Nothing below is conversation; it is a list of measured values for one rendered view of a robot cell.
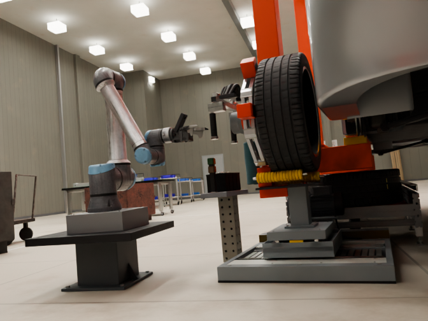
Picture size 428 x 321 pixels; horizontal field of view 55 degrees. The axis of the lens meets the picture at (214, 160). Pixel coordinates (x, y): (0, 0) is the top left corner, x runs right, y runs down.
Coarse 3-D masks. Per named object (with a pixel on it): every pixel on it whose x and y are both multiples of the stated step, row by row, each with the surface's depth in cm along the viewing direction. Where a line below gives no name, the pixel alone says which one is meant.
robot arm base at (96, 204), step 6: (114, 192) 232; (90, 198) 230; (96, 198) 227; (102, 198) 227; (108, 198) 228; (114, 198) 231; (90, 204) 228; (96, 204) 226; (102, 204) 225; (108, 204) 227; (114, 204) 228; (120, 204) 234; (90, 210) 226; (96, 210) 225; (102, 210) 225; (108, 210) 226; (114, 210) 227
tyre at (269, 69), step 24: (264, 72) 211; (288, 72) 205; (264, 96) 205; (288, 96) 199; (264, 120) 204; (288, 120) 199; (264, 144) 208; (288, 144) 205; (288, 168) 219; (312, 168) 216
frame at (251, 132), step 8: (248, 80) 225; (248, 88) 215; (240, 96) 214; (248, 96) 212; (248, 128) 213; (256, 128) 212; (248, 136) 213; (256, 136) 212; (248, 144) 217; (256, 144) 216; (256, 152) 224; (256, 160) 224; (264, 160) 223
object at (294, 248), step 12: (288, 240) 225; (300, 240) 208; (312, 240) 225; (324, 240) 213; (336, 240) 218; (264, 252) 214; (276, 252) 212; (288, 252) 210; (300, 252) 208; (312, 252) 205; (324, 252) 203
